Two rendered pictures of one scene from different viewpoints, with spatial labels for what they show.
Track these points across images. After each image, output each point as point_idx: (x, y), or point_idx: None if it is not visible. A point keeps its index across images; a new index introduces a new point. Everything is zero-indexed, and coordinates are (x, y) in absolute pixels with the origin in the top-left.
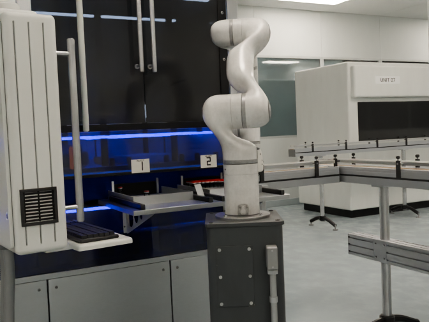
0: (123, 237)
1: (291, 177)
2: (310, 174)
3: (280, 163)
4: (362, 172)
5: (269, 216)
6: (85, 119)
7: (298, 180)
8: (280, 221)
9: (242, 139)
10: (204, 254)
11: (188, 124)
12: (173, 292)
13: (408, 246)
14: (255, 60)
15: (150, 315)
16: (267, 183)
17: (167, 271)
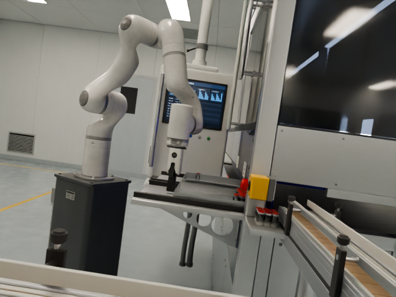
0: (148, 182)
1: (308, 257)
2: (330, 279)
3: (352, 230)
4: None
5: (73, 177)
6: (227, 120)
7: (313, 273)
8: (55, 173)
9: (97, 121)
10: (228, 271)
11: (248, 126)
12: (222, 286)
13: None
14: (162, 48)
15: (219, 291)
16: (290, 241)
17: (225, 263)
